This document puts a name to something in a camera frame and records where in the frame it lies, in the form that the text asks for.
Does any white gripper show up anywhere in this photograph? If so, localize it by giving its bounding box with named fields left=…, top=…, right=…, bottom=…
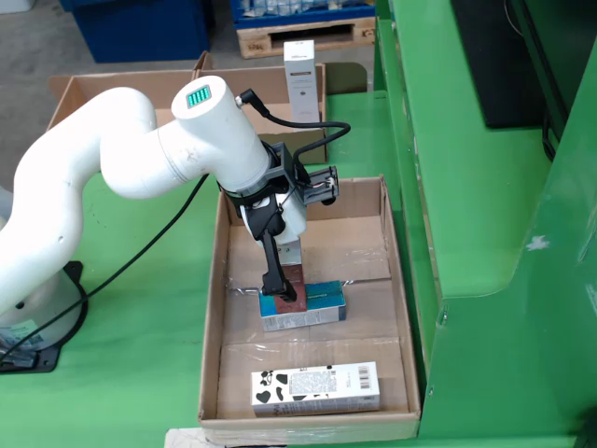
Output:
left=238, top=189, right=308, bottom=305

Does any copper carton with white end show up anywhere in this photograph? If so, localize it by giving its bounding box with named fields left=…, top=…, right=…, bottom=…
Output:
left=272, top=240, right=310, bottom=315

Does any shallow cardboard tray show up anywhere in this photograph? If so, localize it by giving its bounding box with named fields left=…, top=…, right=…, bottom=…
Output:
left=198, top=175, right=423, bottom=444

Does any brown cardboard box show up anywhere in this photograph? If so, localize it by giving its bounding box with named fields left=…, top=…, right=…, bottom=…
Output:
left=193, top=51, right=327, bottom=165
left=46, top=69, right=200, bottom=133

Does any teal holographic carton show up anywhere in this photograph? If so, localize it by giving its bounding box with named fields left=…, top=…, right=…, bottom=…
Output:
left=258, top=279, right=347, bottom=332

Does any white cow print carton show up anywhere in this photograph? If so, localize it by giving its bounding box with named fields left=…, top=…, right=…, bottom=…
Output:
left=250, top=361, right=382, bottom=418

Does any tall white carton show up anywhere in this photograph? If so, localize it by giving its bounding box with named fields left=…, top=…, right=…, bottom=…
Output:
left=283, top=39, right=323, bottom=133

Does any white paper sheet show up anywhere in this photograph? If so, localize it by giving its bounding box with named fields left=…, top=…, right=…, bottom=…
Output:
left=164, top=427, right=281, bottom=448

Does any green metal cabinet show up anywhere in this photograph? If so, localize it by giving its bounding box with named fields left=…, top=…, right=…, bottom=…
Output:
left=372, top=0, right=597, bottom=448

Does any wooden pallet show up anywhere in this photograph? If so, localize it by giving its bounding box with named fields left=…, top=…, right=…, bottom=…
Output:
left=236, top=17, right=377, bottom=60

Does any blue cage with white plastic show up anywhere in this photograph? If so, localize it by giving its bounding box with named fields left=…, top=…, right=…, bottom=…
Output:
left=230, top=0, right=377, bottom=25

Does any blue plastic bin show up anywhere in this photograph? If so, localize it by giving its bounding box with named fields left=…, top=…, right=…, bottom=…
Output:
left=59, top=0, right=211, bottom=64

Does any black flat panel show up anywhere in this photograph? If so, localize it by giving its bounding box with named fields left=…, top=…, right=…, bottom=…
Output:
left=450, top=0, right=569, bottom=130

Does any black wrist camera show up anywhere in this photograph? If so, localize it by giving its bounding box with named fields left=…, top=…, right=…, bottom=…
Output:
left=302, top=165, right=340, bottom=206

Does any grey camera bracket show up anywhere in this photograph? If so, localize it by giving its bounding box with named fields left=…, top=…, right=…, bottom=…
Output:
left=218, top=142, right=304, bottom=202

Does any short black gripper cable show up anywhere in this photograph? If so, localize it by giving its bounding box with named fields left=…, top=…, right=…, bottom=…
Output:
left=236, top=88, right=352, bottom=165

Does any long black cable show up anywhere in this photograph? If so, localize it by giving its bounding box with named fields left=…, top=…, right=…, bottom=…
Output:
left=0, top=175, right=210, bottom=363

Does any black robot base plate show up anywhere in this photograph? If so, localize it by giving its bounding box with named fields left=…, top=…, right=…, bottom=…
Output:
left=0, top=259, right=90, bottom=374

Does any black cabinet cable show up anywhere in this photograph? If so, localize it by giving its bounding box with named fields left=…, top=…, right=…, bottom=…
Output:
left=540, top=114, right=561, bottom=162

